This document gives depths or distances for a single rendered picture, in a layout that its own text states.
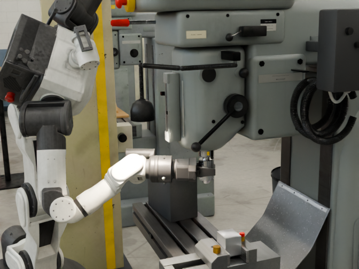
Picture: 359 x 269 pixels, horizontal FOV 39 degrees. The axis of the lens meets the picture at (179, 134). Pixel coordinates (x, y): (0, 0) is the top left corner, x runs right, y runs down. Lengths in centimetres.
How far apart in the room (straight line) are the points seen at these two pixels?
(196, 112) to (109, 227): 211
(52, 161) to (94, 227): 192
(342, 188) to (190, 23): 72
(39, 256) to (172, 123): 97
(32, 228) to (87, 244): 142
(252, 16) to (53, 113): 67
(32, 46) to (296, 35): 82
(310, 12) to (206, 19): 34
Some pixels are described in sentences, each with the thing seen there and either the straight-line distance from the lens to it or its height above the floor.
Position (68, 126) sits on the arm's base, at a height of 139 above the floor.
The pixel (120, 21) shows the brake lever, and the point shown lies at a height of 170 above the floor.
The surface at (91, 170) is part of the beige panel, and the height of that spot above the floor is 76.
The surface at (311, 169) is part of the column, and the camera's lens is 178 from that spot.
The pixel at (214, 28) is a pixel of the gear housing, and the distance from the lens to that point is 144.
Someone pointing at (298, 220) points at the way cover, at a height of 102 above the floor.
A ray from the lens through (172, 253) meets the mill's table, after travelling 174.
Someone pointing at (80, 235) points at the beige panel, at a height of 32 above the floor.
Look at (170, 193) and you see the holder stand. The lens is 193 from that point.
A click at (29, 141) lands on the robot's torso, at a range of 200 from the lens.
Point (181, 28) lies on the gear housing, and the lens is 141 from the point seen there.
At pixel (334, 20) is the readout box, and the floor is 170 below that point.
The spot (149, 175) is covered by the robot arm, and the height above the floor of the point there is 123.
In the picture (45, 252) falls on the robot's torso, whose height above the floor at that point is 76.
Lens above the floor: 171
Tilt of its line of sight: 13 degrees down
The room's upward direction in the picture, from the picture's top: 1 degrees counter-clockwise
